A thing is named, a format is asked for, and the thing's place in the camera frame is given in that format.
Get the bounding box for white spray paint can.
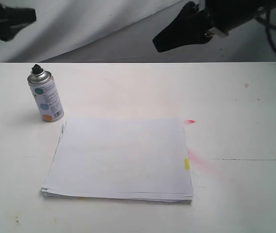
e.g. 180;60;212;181
27;64;64;122

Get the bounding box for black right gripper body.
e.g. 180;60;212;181
200;0;264;37

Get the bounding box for white paper stack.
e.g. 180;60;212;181
42;118;193;202

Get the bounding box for grey backdrop cloth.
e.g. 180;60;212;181
0;0;276;63

